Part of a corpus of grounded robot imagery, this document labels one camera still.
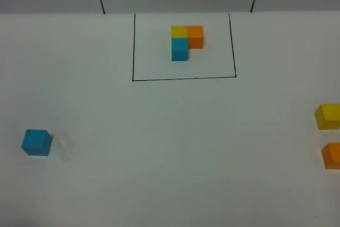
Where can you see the orange template block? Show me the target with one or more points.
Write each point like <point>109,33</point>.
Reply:
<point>195,37</point>

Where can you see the white template sheet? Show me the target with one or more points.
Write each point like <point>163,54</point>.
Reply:
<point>152,47</point>

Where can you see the yellow template block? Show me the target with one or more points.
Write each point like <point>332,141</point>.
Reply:
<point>179,32</point>

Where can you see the blue template block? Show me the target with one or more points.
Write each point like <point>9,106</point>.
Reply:
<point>179,49</point>

